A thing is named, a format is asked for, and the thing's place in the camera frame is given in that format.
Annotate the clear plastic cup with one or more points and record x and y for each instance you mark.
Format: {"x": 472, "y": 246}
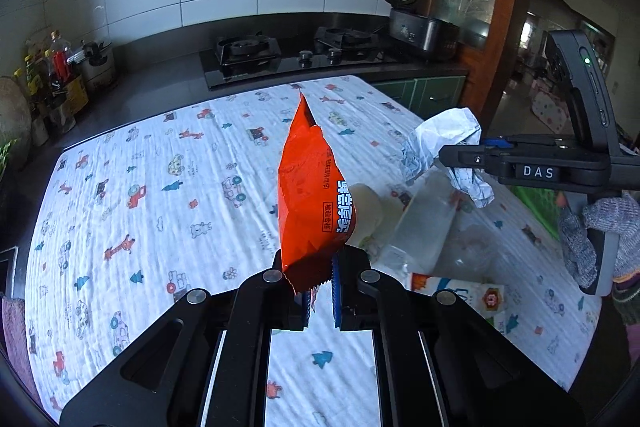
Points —
{"x": 430, "y": 217}

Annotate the white carton orange emblem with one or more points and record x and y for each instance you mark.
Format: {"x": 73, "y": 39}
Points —
{"x": 450, "y": 294}

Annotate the orange snack packet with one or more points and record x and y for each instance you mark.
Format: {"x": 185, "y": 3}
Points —
{"x": 310, "y": 197}

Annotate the black rice cooker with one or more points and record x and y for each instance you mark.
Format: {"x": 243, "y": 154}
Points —
{"x": 425, "y": 32}

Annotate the green kitchen cabinet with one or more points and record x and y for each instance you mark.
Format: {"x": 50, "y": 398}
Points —
{"x": 440, "y": 92}

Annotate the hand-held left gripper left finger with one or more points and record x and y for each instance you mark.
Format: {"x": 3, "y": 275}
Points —
{"x": 285, "y": 312}

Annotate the white paper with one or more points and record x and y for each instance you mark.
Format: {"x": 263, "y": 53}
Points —
{"x": 440, "y": 132}

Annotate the pink cloth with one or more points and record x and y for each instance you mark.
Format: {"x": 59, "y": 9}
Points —
{"x": 15, "y": 342}

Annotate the black gas stove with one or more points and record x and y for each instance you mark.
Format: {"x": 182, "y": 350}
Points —
{"x": 280, "y": 62}

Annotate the wooden glass door cabinet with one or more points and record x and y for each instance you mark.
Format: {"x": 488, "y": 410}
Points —
{"x": 515, "y": 7}

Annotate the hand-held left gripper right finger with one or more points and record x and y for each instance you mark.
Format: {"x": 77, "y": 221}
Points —
{"x": 336, "y": 297}

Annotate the row of condiment bottles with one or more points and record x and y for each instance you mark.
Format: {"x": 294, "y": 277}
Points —
{"x": 57, "y": 77}

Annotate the spotted play fence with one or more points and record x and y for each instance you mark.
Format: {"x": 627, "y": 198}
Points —
{"x": 550, "y": 112}

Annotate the white paper cup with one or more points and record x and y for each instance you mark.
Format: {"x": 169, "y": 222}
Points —
{"x": 367, "y": 212}

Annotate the steel pot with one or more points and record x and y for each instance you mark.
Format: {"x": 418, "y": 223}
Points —
{"x": 98, "y": 67}

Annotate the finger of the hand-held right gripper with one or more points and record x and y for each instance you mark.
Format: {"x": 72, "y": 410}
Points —
{"x": 470, "y": 157}
{"x": 495, "y": 141}

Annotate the green plastic basket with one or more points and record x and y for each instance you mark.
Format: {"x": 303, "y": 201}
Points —
{"x": 535, "y": 207}

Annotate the person's right hand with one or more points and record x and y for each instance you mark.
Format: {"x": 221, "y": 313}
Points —
{"x": 577, "y": 242}

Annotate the person's right forearm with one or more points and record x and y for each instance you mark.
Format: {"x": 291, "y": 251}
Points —
{"x": 631, "y": 302}

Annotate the printed white tablecloth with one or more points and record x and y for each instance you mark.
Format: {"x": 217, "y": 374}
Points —
{"x": 150, "y": 167}

